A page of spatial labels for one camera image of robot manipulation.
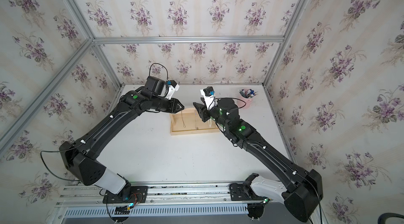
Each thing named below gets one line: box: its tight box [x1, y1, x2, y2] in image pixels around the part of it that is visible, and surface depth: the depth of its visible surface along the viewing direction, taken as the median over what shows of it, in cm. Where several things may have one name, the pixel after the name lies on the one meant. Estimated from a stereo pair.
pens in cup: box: [238, 88, 258, 99], surface depth 103 cm
